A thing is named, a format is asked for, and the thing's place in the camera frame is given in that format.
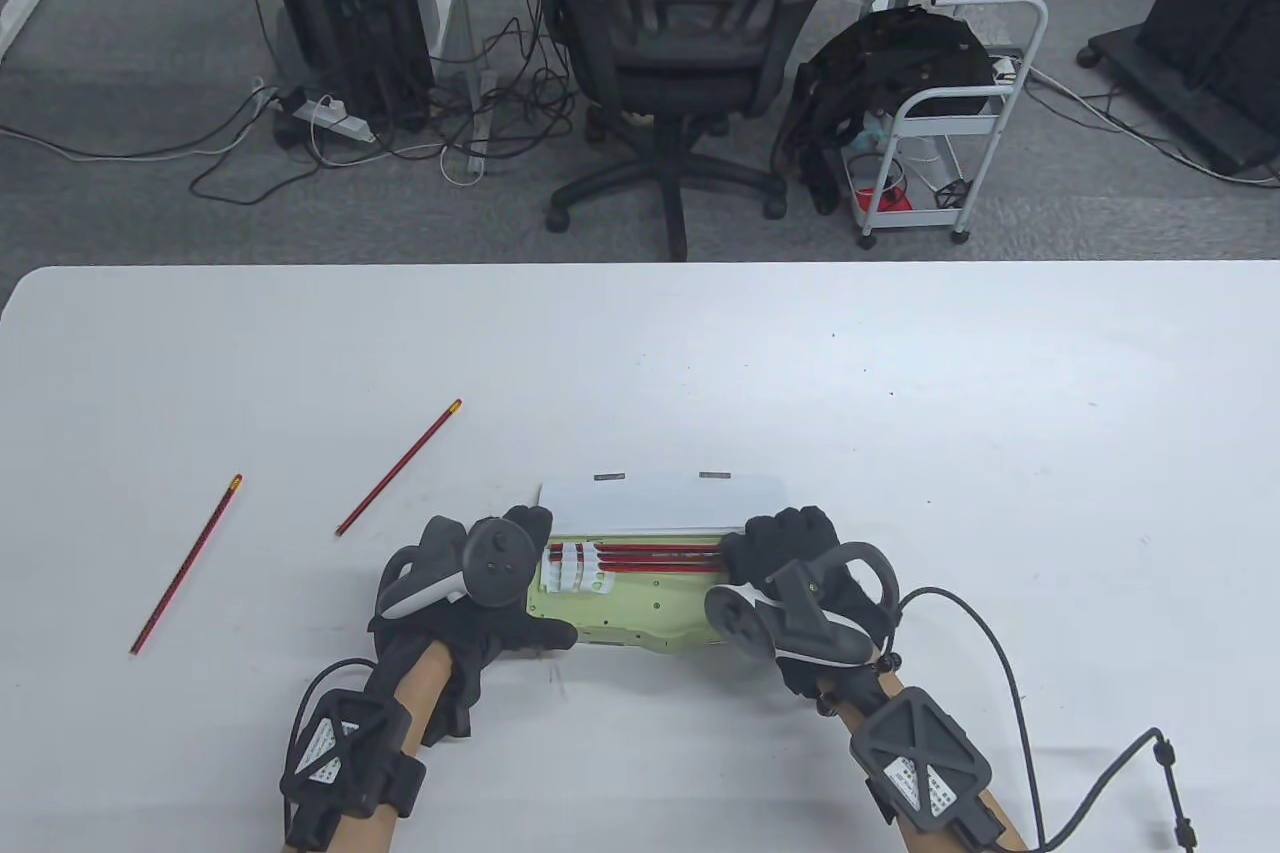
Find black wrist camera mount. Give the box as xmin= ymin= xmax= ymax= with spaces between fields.
xmin=278 ymin=688 xmax=426 ymax=849
xmin=850 ymin=688 xmax=1006 ymax=853

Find grey motion controller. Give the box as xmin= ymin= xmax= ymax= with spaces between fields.
xmin=704 ymin=543 xmax=901 ymax=666
xmin=375 ymin=511 xmax=538 ymax=621

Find person's left hand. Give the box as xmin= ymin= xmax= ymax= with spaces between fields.
xmin=368 ymin=503 xmax=579 ymax=744

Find green panda pencil case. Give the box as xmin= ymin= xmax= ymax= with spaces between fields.
xmin=525 ymin=470 xmax=791 ymax=652

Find white power strip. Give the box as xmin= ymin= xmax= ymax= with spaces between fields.
xmin=275 ymin=88 xmax=381 ymax=146

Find white rolling cart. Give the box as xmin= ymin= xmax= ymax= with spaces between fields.
xmin=855 ymin=0 xmax=1051 ymax=249

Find person's right hand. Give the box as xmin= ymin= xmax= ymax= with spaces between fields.
xmin=720 ymin=505 xmax=899 ymax=719

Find tangle of floor cables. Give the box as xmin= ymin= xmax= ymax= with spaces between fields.
xmin=0 ymin=18 xmax=596 ymax=206

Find black mesh office chair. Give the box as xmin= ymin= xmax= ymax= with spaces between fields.
xmin=533 ymin=0 xmax=831 ymax=262

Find black wheeled stand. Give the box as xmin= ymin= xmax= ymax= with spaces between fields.
xmin=1078 ymin=0 xmax=1280 ymax=179

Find black backpack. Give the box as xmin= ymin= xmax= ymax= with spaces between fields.
xmin=775 ymin=6 xmax=998 ymax=216

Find white table foot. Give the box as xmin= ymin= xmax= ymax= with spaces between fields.
xmin=0 ymin=0 xmax=44 ymax=62

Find person's left forearm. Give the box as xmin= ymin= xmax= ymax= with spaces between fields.
xmin=285 ymin=641 xmax=451 ymax=853

